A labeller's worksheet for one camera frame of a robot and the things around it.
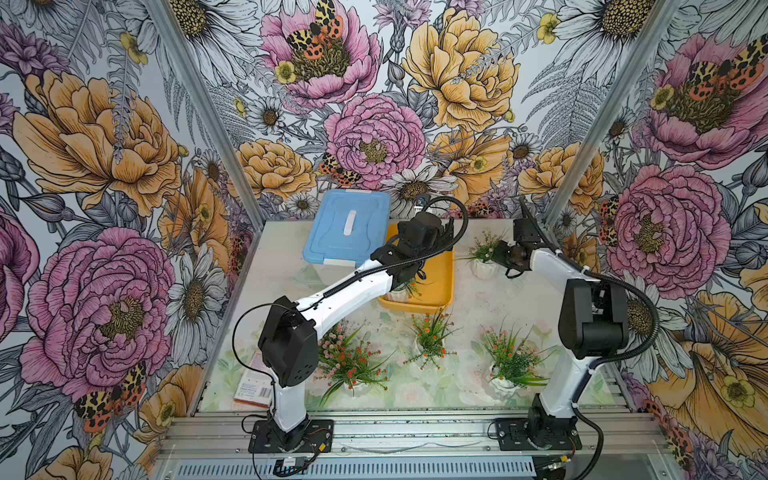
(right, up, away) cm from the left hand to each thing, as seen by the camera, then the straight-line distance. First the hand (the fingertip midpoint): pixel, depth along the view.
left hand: (430, 231), depth 82 cm
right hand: (+24, -8, +17) cm, 31 cm away
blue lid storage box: (-24, +2, +14) cm, 28 cm away
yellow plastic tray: (+1, -18, +7) cm, 19 cm away
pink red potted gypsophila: (-21, -31, -10) cm, 39 cm away
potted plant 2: (+18, -8, +17) cm, 26 cm away
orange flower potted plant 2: (+20, -33, -8) cm, 39 cm away
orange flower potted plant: (-1, -28, -6) cm, 28 cm away
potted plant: (-7, -18, +10) cm, 22 cm away
